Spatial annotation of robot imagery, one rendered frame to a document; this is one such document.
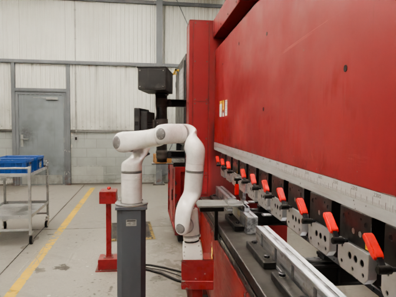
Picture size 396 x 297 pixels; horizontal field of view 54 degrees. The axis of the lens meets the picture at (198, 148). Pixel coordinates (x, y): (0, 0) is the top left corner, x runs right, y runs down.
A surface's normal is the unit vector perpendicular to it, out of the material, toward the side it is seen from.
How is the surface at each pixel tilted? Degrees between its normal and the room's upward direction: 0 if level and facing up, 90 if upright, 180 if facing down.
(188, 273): 90
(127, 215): 90
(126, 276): 90
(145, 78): 90
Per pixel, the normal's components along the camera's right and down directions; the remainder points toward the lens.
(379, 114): -0.99, 0.00
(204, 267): 0.00, 0.07
